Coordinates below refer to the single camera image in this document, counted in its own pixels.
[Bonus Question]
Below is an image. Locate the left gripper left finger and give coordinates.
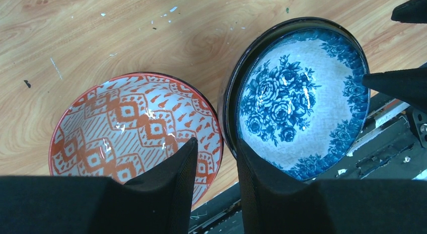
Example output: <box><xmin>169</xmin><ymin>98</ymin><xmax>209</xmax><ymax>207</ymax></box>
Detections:
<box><xmin>1</xmin><ymin>138</ymin><xmax>198</xmax><ymax>233</ymax></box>

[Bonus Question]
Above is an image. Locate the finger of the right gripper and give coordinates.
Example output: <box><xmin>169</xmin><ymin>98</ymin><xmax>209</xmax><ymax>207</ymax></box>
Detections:
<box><xmin>362</xmin><ymin>67</ymin><xmax>426</xmax><ymax>113</ymax></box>
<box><xmin>391</xmin><ymin>0</ymin><xmax>426</xmax><ymax>24</ymax></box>

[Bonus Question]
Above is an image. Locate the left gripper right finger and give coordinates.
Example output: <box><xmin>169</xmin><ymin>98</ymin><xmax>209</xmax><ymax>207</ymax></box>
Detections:
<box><xmin>237</xmin><ymin>139</ymin><xmax>426</xmax><ymax>233</ymax></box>

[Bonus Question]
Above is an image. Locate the blue floral bowl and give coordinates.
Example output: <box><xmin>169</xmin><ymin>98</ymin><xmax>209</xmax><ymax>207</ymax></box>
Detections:
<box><xmin>218</xmin><ymin>17</ymin><xmax>371</xmax><ymax>181</ymax></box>

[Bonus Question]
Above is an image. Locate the red patterned bowl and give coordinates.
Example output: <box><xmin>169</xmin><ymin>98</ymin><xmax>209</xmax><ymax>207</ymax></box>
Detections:
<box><xmin>48</xmin><ymin>72</ymin><xmax>224</xmax><ymax>204</ymax></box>

